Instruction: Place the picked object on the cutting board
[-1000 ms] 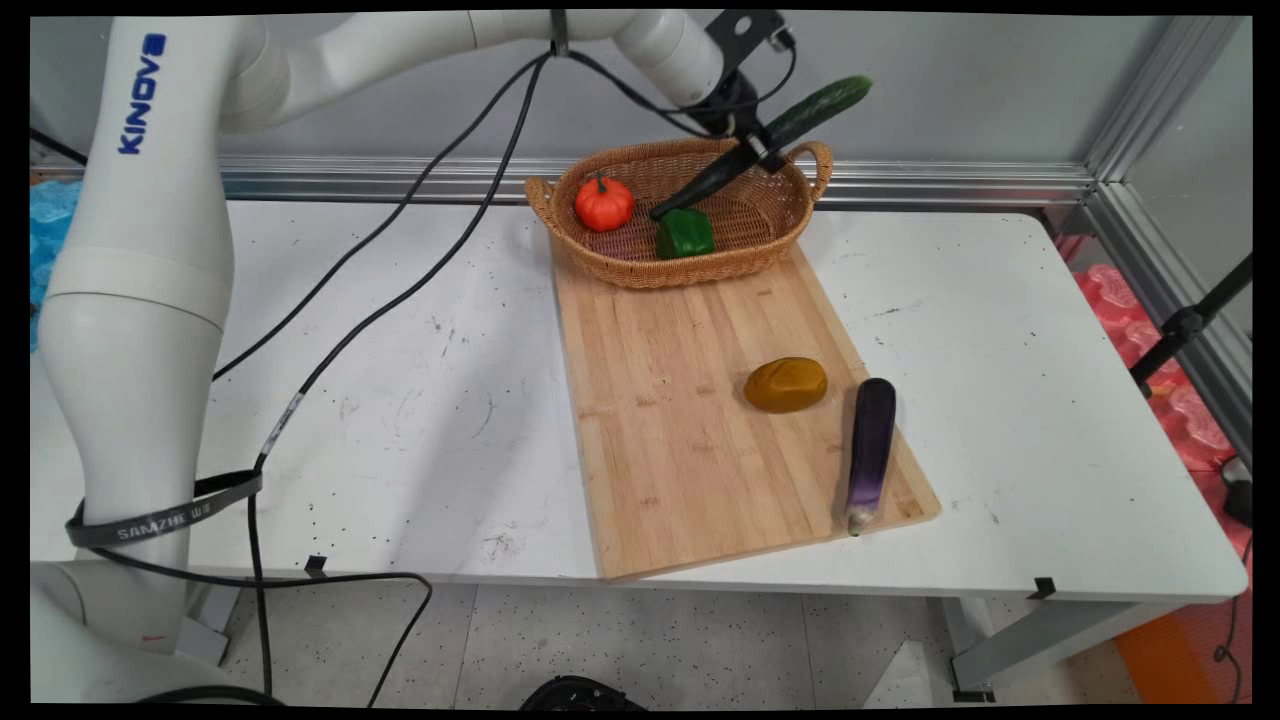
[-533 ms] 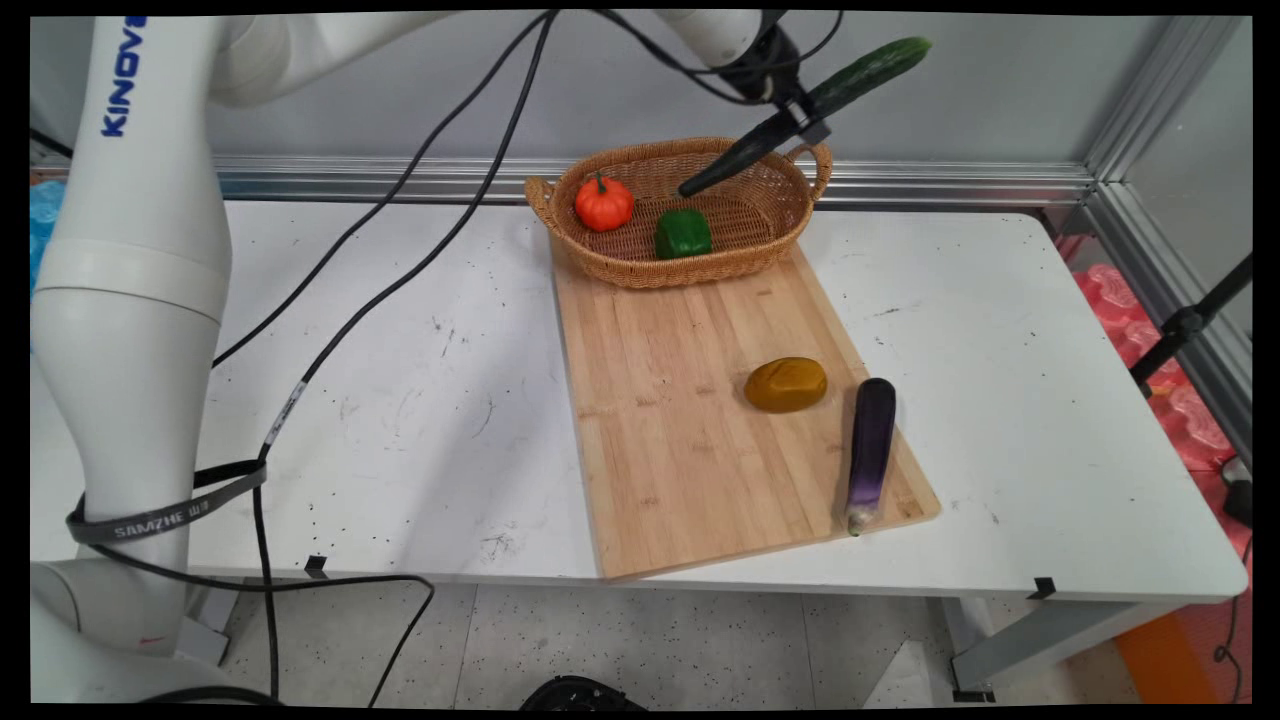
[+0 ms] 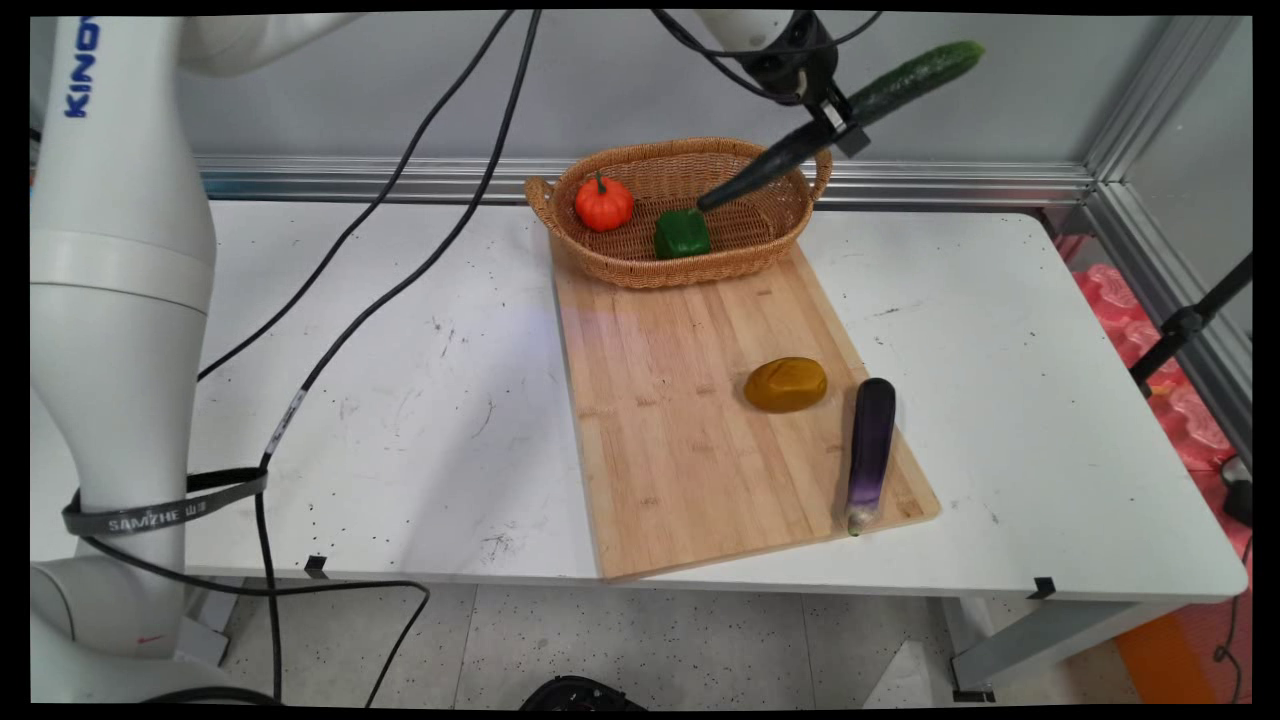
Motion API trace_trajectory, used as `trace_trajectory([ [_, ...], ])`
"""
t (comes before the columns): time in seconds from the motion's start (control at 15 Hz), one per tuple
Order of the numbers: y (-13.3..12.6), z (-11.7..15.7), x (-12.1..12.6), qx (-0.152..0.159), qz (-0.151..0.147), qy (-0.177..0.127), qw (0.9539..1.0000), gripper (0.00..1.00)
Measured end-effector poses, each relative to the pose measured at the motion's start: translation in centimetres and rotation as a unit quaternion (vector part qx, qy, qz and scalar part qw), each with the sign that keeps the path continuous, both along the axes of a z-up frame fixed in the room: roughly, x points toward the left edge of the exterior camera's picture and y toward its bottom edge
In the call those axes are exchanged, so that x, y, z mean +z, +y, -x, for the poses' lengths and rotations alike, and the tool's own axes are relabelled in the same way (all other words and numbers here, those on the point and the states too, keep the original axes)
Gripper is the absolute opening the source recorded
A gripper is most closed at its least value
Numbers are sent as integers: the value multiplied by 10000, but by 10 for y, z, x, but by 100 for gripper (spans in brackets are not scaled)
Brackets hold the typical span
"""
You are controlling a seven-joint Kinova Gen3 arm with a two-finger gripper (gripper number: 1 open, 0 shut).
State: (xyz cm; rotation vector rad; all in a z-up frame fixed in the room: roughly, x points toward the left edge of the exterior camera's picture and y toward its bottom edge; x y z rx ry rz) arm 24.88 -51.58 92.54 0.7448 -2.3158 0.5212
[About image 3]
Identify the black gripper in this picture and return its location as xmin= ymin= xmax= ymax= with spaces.
xmin=738 ymin=10 xmax=873 ymax=159

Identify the green cucumber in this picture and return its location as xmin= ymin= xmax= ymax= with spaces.
xmin=696 ymin=40 xmax=987 ymax=213

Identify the woven wicker basket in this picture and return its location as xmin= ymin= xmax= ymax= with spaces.
xmin=524 ymin=137 xmax=833 ymax=291

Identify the green bell pepper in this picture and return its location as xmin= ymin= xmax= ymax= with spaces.
xmin=653 ymin=208 xmax=712 ymax=261

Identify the small orange pumpkin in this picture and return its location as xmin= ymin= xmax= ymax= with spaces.
xmin=574 ymin=171 xmax=635 ymax=233

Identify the yellow-brown potato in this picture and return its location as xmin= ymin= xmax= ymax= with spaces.
xmin=743 ymin=357 xmax=829 ymax=414

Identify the dark purple eggplant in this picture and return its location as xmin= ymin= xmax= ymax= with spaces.
xmin=845 ymin=377 xmax=898 ymax=537

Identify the bamboo cutting board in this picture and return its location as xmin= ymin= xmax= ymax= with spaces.
xmin=550 ymin=240 xmax=941 ymax=583

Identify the black tripod stand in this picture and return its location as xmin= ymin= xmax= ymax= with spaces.
xmin=1129 ymin=254 xmax=1253 ymax=388

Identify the pink foam mat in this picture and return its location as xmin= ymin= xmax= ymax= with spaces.
xmin=1055 ymin=233 xmax=1253 ymax=704

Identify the black device on floor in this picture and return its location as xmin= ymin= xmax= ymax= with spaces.
xmin=1221 ymin=455 xmax=1253 ymax=528

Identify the white table leg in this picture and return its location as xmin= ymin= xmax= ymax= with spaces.
xmin=940 ymin=597 xmax=1186 ymax=703

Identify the black round object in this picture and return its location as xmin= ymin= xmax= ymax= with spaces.
xmin=519 ymin=675 xmax=648 ymax=711

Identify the aluminium frame rail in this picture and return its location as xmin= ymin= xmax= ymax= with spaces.
xmin=1083 ymin=15 xmax=1253 ymax=184
xmin=193 ymin=154 xmax=1093 ymax=212
xmin=1085 ymin=180 xmax=1253 ymax=466

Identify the black cable with white label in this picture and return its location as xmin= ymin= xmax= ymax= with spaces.
xmin=255 ymin=10 xmax=544 ymax=704

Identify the grey SAMZHE velcro strap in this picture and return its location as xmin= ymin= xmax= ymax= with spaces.
xmin=62 ymin=468 xmax=269 ymax=539

